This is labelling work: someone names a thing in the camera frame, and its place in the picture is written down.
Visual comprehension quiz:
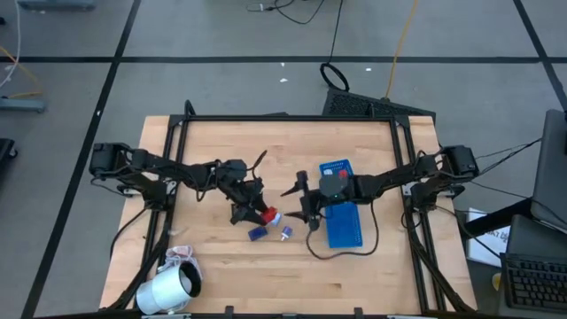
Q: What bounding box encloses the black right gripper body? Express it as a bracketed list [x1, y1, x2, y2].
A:
[297, 170, 329, 231]

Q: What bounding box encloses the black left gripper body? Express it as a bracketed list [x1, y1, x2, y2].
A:
[228, 175, 266, 224]

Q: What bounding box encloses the dark blue charger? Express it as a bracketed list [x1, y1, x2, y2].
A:
[247, 226, 269, 243]

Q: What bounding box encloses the blue plastic basket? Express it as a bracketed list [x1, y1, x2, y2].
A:
[318, 158, 355, 181]
[325, 201, 363, 249]

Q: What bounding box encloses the black perforated computer case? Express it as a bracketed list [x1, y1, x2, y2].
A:
[322, 87, 438, 121]

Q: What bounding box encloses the white cylinder with black rim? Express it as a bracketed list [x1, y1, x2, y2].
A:
[135, 261, 203, 315]

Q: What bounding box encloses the white paper sheet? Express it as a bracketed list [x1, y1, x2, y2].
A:
[465, 206, 510, 268]

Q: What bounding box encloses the black keyboard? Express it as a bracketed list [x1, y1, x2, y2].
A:
[500, 252, 567, 315]

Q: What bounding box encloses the grey floor bar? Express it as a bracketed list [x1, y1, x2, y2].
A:
[0, 97, 47, 113]
[17, 0, 97, 11]

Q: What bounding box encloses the black floor equipment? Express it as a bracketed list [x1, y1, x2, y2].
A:
[0, 137, 19, 178]

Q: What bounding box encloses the black camera cable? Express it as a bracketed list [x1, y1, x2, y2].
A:
[305, 201, 380, 261]
[247, 149, 269, 178]

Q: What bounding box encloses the white pink cable bundle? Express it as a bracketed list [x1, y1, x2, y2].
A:
[164, 245, 198, 271]

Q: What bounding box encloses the black hanging cable with coil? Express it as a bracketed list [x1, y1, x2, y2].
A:
[319, 0, 351, 93]

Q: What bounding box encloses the black floor cable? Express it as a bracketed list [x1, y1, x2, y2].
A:
[245, 0, 327, 26]

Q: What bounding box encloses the yellow hanging cable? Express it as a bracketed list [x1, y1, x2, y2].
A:
[384, 0, 420, 101]

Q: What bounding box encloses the orange floor cable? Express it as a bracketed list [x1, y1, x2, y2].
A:
[0, 43, 45, 99]

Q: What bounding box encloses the white floor cable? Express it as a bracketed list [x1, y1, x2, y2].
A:
[0, 0, 22, 89]

